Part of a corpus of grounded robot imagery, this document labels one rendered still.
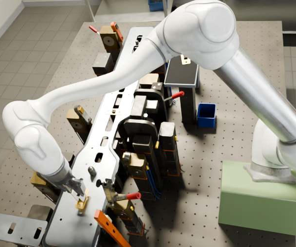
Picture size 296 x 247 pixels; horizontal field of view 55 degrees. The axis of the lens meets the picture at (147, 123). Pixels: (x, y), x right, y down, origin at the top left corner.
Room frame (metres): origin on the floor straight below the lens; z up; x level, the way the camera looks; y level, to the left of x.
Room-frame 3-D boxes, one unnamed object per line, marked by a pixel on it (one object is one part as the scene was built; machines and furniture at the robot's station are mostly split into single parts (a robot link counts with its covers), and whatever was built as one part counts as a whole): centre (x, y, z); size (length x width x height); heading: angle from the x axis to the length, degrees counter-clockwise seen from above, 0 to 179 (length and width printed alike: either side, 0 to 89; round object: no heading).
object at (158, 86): (0.95, -0.09, 0.90); 0.05 x 0.05 x 0.40; 66
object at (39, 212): (0.54, 0.55, 0.84); 0.12 x 0.07 x 0.28; 66
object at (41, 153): (0.54, 0.34, 1.40); 0.13 x 0.11 x 0.16; 26
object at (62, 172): (0.53, 0.33, 1.30); 0.09 x 0.09 x 0.06
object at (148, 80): (1.03, -0.08, 0.89); 0.12 x 0.08 x 0.38; 66
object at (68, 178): (0.53, 0.33, 1.22); 0.08 x 0.07 x 0.09; 66
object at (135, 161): (0.61, 0.08, 0.88); 0.11 x 0.07 x 0.37; 66
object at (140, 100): (0.78, 0.00, 0.94); 0.18 x 0.13 x 0.49; 156
